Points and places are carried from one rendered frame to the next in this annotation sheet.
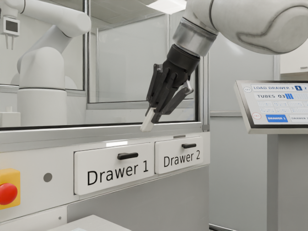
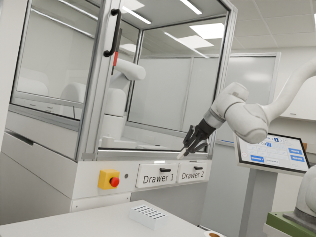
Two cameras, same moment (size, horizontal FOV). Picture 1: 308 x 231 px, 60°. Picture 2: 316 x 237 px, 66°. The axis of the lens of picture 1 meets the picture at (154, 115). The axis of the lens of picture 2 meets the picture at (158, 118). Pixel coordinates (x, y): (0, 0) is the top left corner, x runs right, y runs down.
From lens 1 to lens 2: 0.52 m
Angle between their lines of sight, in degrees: 1
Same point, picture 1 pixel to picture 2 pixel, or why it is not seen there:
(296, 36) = (258, 139)
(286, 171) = (258, 194)
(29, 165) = (120, 168)
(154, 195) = (173, 194)
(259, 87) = not seen: hidden behind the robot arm
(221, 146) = (217, 167)
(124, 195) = (158, 192)
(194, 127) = (202, 155)
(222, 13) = (230, 118)
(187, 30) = (212, 116)
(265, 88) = not seen: hidden behind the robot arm
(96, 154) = (149, 167)
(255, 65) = not seen: hidden behind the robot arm
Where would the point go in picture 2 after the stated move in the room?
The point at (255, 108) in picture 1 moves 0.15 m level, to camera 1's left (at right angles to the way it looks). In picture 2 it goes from (244, 149) to (223, 146)
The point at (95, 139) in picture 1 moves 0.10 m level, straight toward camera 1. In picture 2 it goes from (150, 158) to (154, 162)
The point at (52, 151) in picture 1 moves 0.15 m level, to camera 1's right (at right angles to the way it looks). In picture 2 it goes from (130, 162) to (162, 168)
